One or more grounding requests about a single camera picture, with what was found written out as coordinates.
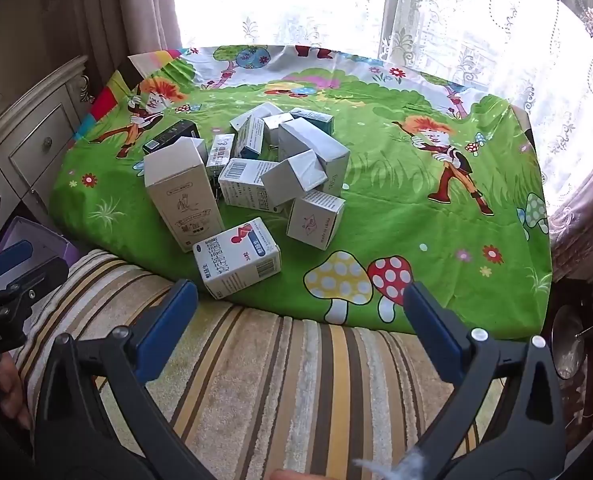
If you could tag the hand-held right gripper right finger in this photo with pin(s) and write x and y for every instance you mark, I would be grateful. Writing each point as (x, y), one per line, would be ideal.
(434, 332)

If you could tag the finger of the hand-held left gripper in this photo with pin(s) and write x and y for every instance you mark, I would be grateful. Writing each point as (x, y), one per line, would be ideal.
(36, 280)
(11, 257)

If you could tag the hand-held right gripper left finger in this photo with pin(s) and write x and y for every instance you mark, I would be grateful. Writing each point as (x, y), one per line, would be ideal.
(169, 330)

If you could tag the purple storage box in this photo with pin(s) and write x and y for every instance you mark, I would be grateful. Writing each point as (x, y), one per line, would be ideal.
(51, 242)

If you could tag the cream box with line drawing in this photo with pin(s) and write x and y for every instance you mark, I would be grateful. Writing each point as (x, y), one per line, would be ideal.
(181, 195)

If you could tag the person's left hand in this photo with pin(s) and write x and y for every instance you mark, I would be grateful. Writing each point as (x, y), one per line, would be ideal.
(10, 387)

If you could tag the white box red heart print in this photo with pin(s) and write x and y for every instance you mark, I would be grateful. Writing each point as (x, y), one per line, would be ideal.
(236, 260)

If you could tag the cream carved dresser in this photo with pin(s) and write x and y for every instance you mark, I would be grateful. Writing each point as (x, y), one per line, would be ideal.
(31, 145)

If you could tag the green cartoon printed blanket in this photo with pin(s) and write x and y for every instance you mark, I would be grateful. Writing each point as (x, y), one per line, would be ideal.
(401, 220)

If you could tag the white fibre tuft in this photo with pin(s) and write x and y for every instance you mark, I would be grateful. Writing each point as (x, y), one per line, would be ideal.
(386, 465)

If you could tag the white box pink print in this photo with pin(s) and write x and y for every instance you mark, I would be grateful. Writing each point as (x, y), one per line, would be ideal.
(314, 220)

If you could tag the black box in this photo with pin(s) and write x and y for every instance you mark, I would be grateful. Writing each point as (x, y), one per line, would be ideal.
(171, 135)

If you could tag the white box green print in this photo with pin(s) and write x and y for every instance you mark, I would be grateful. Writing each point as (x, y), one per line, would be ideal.
(250, 137)

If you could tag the small plain white box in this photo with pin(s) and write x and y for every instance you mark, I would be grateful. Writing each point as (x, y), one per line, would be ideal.
(276, 127)

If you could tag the teal and white box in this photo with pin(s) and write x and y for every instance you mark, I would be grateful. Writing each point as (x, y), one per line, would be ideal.
(314, 117)

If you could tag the beige drape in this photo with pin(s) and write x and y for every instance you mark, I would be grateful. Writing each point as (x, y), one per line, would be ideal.
(126, 5)

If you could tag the white lace curtain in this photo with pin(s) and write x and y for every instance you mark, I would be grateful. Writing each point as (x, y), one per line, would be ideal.
(426, 20)

